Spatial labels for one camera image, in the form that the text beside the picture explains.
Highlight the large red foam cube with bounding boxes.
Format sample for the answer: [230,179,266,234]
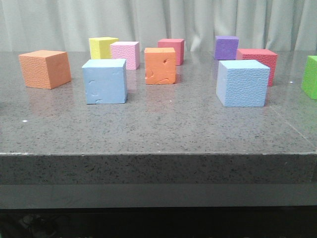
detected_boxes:
[236,49,278,86]

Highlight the small red foam cube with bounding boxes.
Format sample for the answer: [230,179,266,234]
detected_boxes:
[158,39,185,66]

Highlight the purple foam cube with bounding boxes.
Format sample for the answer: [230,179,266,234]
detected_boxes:
[214,36,239,60]

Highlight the pink foam cube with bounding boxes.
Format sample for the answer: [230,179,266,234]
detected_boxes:
[110,41,140,70]

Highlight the textured light blue foam cube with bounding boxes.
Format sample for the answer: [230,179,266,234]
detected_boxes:
[216,59,270,107]

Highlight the yellow foam cube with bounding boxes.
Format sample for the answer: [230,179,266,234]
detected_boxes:
[89,37,119,60]

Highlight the green foam cube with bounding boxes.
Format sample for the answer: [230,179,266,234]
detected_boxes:
[302,56,317,100]

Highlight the dented orange foam cube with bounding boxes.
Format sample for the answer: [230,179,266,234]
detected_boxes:
[144,48,176,85]

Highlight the large orange foam cube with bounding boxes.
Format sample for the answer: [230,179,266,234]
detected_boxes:
[19,50,71,89]

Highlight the grey pleated curtain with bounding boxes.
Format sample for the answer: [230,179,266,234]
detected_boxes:
[0,0,317,51]

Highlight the smooth light blue foam cube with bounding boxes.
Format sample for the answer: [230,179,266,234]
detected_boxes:
[82,59,127,104]

